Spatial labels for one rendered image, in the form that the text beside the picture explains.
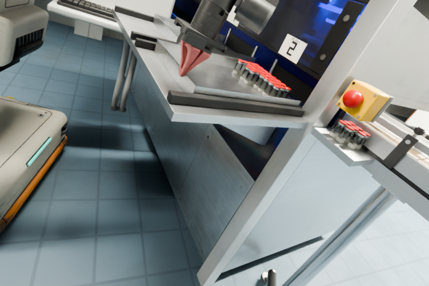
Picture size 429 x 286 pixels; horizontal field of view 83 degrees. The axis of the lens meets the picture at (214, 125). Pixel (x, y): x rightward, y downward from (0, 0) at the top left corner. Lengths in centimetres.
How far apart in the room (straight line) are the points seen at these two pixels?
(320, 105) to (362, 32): 19
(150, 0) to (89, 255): 119
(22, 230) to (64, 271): 26
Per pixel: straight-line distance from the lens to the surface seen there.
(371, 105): 64
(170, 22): 108
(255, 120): 56
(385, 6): 69
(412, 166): 73
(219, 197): 102
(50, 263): 124
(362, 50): 67
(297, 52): 77
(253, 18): 49
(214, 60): 80
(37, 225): 134
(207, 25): 49
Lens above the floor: 109
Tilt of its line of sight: 28 degrees down
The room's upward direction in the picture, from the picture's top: 24 degrees clockwise
